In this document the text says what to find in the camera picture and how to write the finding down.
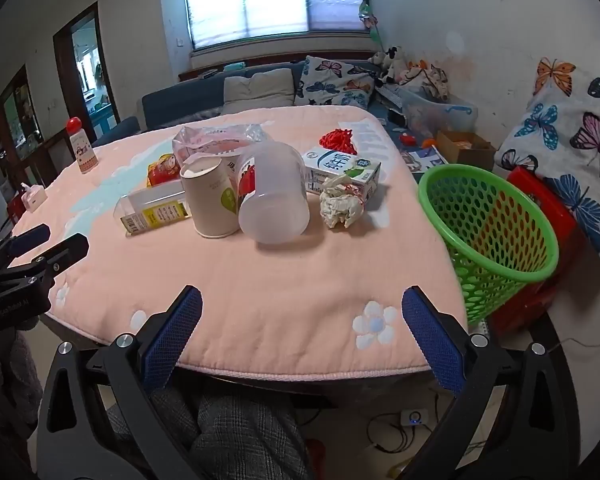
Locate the person's left forearm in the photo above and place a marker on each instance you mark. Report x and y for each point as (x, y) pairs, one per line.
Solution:
(7, 380)

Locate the small red toy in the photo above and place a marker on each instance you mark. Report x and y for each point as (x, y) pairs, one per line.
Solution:
(406, 137)

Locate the red mesh net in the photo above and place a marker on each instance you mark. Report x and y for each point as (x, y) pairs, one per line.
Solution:
(337, 140)

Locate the white paper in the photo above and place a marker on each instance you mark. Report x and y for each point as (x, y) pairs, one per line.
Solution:
(337, 207)

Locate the window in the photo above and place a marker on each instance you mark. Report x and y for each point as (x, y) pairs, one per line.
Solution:
(255, 0)

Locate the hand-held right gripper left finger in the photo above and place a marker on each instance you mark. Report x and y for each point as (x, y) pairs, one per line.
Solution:
(172, 340)

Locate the small butterfly print pillow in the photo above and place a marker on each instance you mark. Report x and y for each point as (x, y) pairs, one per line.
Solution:
(330, 82)

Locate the dark glass cabinet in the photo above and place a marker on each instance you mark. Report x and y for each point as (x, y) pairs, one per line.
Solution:
(15, 110)

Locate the beige paper cup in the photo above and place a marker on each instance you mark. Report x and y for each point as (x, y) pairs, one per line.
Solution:
(207, 205)

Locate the person's grey plaid leg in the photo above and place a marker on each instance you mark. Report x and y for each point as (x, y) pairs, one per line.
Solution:
(240, 435)

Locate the orange ball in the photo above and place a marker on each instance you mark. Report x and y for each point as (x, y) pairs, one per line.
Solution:
(429, 143)

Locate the red printed plastic cup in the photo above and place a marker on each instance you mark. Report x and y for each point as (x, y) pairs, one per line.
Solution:
(162, 170)

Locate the clear box with yellow label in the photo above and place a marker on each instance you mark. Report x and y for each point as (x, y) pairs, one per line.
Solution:
(150, 212)

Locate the small black device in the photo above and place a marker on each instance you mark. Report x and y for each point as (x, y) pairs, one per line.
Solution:
(396, 117)

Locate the large butterfly print cushion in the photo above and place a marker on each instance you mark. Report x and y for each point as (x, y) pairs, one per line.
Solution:
(570, 135)

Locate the pile of plush toys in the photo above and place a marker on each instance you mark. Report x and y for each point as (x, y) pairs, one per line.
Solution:
(427, 80)

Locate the blue white booklet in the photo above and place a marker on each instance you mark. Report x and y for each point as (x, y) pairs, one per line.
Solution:
(422, 160)

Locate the blue sofa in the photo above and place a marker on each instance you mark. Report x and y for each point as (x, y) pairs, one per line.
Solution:
(180, 95)

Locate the pink tissue box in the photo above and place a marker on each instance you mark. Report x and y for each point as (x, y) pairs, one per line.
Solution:
(34, 196)

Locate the green plastic basket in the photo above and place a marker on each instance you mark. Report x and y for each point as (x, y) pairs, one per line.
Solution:
(460, 270)

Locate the black white cow plush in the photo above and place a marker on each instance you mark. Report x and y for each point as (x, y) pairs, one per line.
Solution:
(390, 62)

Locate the colourful pinwheel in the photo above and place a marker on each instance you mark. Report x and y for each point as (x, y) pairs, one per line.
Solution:
(372, 22)

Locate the red plastic stool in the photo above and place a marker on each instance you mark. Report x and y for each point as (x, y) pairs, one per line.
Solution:
(555, 210)

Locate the brown cardboard box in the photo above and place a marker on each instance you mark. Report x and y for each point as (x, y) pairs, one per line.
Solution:
(475, 157)

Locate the clear pink plastic bag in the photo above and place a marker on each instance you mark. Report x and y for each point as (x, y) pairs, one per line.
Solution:
(215, 142)

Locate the clear plastic storage box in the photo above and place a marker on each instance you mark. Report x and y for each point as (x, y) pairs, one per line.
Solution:
(445, 112)

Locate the translucent tub with fruit label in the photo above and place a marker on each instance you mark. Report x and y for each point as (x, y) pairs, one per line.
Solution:
(275, 195)

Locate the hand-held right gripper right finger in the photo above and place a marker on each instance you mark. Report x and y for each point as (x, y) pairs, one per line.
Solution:
(432, 345)

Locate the dark wooden door frame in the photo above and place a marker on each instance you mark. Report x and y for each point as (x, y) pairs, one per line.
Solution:
(62, 70)

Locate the white green milk carton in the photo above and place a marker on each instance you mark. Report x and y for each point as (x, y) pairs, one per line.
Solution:
(330, 160)

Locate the white bottle with red cap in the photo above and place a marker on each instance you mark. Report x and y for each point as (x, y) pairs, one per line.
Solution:
(82, 152)

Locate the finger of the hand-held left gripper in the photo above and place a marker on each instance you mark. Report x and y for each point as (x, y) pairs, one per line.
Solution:
(65, 252)
(27, 240)

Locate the grey pillow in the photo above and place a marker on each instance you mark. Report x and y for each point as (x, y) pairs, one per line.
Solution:
(257, 90)

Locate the dark wooden chair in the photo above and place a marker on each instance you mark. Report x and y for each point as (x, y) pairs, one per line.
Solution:
(52, 155)

